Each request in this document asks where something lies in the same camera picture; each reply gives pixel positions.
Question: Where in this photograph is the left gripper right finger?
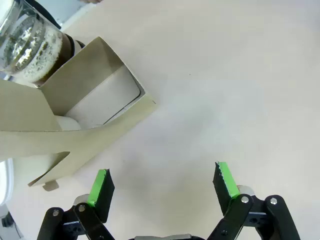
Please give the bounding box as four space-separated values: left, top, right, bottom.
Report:
207 161 301 240

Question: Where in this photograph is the clear glass with white contents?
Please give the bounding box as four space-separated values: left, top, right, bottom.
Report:
0 0 63 83

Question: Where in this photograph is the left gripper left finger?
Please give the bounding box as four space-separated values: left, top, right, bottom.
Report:
37 168 116 240

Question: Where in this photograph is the white lidded paper cup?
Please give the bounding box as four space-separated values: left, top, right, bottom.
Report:
56 66 141 131

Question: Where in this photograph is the brown cardboard cup carrier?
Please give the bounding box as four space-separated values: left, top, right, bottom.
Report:
0 36 159 192

